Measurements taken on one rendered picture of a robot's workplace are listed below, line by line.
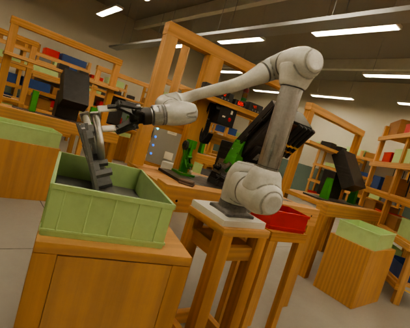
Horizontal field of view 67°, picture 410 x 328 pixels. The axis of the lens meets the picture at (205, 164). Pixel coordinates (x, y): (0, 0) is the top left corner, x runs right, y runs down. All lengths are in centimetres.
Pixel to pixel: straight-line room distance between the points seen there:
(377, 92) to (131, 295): 1150
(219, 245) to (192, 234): 24
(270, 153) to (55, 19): 1108
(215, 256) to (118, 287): 52
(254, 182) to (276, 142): 20
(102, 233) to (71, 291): 20
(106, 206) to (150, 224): 17
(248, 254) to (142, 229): 70
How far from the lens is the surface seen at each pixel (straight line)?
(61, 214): 108
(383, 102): 1195
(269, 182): 138
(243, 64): 276
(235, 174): 154
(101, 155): 130
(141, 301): 121
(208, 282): 155
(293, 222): 206
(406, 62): 982
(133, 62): 1282
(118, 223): 111
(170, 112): 135
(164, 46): 238
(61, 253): 108
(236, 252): 160
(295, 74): 140
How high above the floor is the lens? 123
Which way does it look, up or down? 5 degrees down
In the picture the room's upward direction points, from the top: 16 degrees clockwise
